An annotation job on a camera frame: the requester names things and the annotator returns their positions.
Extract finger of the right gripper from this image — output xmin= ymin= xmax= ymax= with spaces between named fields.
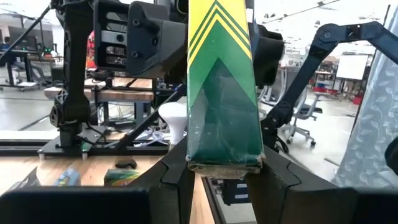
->
xmin=126 ymin=1 xmax=189 ymax=79
xmin=250 ymin=23 xmax=285 ymax=90

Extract small green crayon box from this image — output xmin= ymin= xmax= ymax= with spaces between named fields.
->
xmin=104 ymin=169 xmax=141 ymax=187

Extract black box white labels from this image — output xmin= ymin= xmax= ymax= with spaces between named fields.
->
xmin=222 ymin=179 xmax=249 ymax=206

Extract blue package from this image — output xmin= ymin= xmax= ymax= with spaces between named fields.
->
xmin=55 ymin=167 xmax=81 ymax=187

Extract black velcro strap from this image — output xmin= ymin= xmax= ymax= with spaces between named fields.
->
xmin=114 ymin=158 xmax=137 ymax=170

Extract patterned translucent curtain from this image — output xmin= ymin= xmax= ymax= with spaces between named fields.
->
xmin=331 ymin=6 xmax=398 ymax=191

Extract person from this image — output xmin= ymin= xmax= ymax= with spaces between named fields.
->
xmin=0 ymin=36 xmax=12 ymax=52

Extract wooden workbench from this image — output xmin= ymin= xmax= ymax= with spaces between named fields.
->
xmin=43 ymin=77 xmax=155 ymax=125

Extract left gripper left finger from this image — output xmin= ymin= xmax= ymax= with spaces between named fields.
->
xmin=129 ymin=137 xmax=196 ymax=224

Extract black diagonal strut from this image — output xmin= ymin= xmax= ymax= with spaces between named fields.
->
xmin=0 ymin=6 xmax=52 ymax=68
xmin=114 ymin=83 xmax=187 ymax=153

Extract grey office chair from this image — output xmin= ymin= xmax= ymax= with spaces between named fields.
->
xmin=279 ymin=86 xmax=324 ymax=147

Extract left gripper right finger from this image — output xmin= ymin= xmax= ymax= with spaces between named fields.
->
xmin=245 ymin=146 xmax=358 ymax=224

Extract green yellow crayon box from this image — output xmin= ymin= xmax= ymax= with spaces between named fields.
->
xmin=185 ymin=0 xmax=266 ymax=180

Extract whiteboard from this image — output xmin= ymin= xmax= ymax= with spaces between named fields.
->
xmin=335 ymin=54 xmax=369 ymax=81

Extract white mushroom-shaped lamp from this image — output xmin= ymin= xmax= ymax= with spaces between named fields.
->
xmin=157 ymin=101 xmax=188 ymax=146

